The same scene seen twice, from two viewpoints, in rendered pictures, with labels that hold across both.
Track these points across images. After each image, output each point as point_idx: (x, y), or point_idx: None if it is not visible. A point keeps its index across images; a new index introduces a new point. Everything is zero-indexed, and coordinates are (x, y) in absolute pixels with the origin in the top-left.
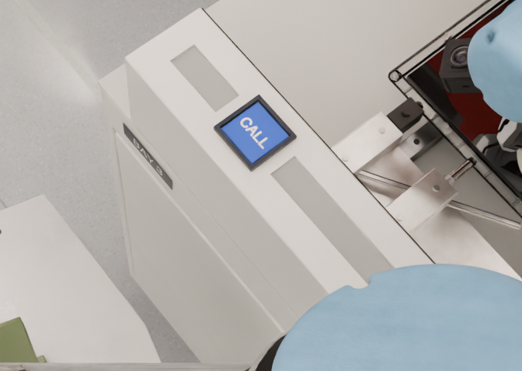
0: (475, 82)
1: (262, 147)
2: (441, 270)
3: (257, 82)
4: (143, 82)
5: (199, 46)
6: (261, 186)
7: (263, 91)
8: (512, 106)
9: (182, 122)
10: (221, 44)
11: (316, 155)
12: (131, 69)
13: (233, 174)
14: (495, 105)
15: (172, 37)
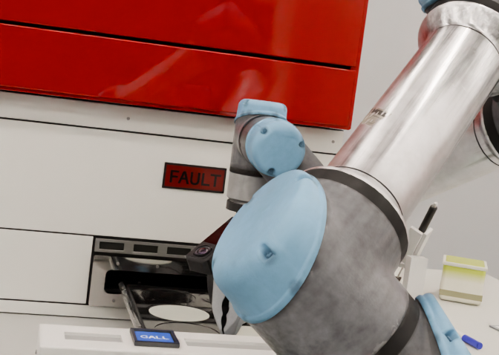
0: (267, 165)
1: (168, 339)
2: None
3: (119, 330)
4: (65, 353)
5: (68, 331)
6: (192, 349)
7: (127, 330)
8: (292, 157)
9: (116, 350)
10: (76, 327)
11: (191, 335)
12: (50, 353)
13: (174, 351)
14: (283, 167)
15: (48, 333)
